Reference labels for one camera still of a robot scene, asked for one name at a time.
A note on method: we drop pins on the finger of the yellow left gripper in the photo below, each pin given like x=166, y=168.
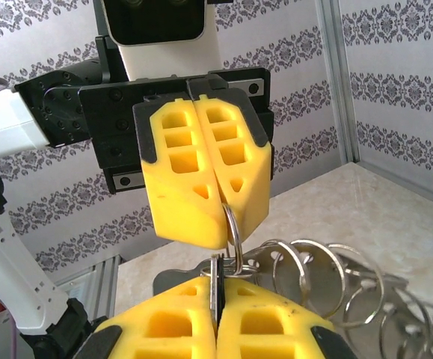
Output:
x=178, y=209
x=250, y=187

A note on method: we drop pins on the aluminium frame post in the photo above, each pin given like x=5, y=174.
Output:
x=336, y=75

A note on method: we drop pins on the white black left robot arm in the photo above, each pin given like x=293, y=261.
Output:
x=10, y=123

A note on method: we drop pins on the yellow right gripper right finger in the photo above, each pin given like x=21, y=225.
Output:
x=268, y=329

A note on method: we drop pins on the aluminium side rail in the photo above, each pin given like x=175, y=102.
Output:
x=96, y=284

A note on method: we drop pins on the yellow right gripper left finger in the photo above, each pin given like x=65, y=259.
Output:
x=171, y=329

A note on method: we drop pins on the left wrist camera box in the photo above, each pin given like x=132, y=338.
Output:
x=156, y=22

